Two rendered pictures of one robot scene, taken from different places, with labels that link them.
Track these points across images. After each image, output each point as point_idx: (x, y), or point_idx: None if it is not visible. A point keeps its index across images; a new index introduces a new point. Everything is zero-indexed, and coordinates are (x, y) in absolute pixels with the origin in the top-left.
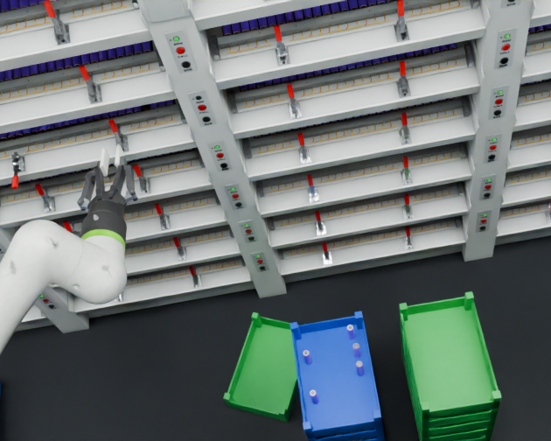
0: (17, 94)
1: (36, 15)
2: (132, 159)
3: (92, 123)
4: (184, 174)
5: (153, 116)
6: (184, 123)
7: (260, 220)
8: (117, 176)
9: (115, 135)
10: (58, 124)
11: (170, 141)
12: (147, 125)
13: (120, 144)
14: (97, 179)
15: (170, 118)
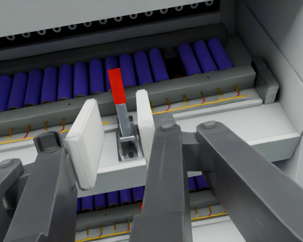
0: None
1: None
2: (145, 184)
3: (68, 101)
4: (225, 227)
5: (198, 89)
6: (265, 104)
7: None
8: (167, 164)
9: (119, 112)
10: None
11: (240, 136)
12: (185, 106)
13: (146, 92)
14: (35, 187)
15: (230, 97)
